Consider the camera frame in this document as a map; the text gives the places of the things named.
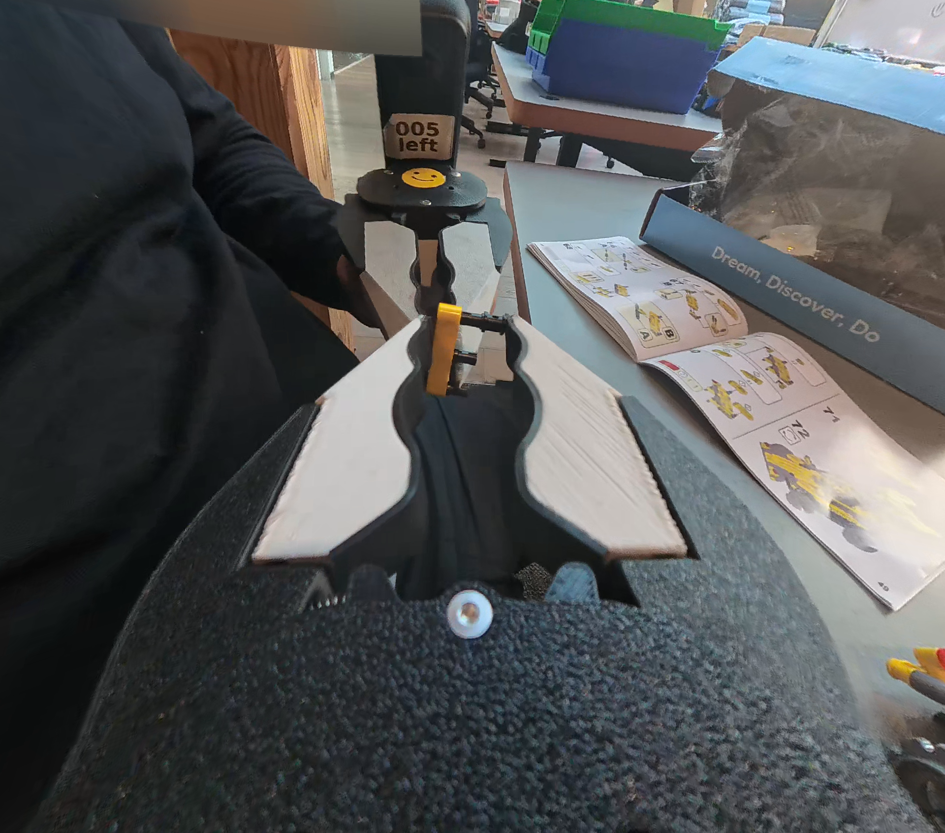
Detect clear plastic bags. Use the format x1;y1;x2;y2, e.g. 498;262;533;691
690;73;945;325

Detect open instruction booklet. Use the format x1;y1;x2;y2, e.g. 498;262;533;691
526;235;945;611

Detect white table with brown edge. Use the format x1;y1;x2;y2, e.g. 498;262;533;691
491;39;725;188

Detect person's left forearm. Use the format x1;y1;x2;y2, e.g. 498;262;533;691
185;132;355;317

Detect grey desk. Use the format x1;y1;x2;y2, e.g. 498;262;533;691
502;161;945;775

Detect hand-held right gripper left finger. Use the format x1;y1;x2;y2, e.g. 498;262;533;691
251;316;433;567

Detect yellow beam with black pins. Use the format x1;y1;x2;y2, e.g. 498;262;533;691
426;303;510;399

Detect black office chair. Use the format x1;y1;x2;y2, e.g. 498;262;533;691
464;47;503;149

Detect blue cardboard box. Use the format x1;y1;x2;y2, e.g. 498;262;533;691
638;36;945;415

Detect wooden pillar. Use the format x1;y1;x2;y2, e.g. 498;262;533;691
168;29;355;347

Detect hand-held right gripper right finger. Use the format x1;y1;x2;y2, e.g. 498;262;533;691
505;315;689;562

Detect blue bin with green lid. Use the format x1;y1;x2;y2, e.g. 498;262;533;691
526;0;733;116

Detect yellow toy vehicle model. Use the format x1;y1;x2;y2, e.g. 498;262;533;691
886;645;945;819

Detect person's left hand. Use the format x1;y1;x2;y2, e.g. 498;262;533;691
336;253;385;328

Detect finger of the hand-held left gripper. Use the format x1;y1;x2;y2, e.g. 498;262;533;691
436;231;519;325
359;257;438;341

